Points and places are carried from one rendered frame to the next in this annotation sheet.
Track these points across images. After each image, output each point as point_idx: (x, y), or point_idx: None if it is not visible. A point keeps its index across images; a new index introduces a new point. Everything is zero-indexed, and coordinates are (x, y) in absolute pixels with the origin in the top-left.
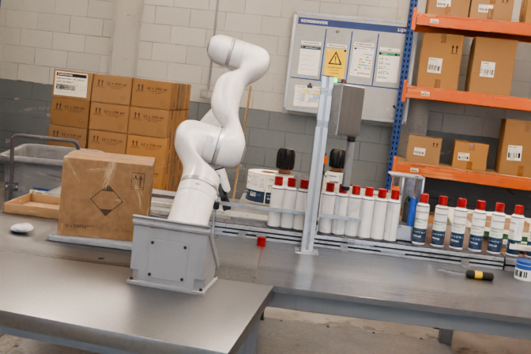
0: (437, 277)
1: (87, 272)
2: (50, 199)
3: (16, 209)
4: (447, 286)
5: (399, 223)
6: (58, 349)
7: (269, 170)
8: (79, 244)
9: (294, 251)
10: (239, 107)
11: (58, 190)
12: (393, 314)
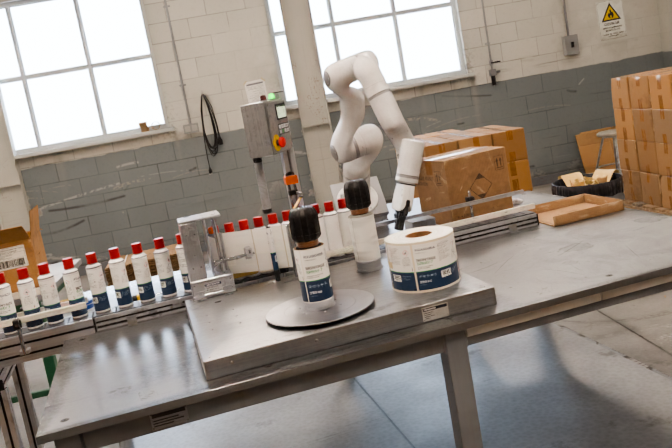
0: (183, 287)
1: (413, 212)
2: (601, 209)
3: (573, 200)
4: (178, 283)
5: (211, 272)
6: (591, 369)
7: (429, 238)
8: None
9: None
10: (341, 117)
11: None
12: None
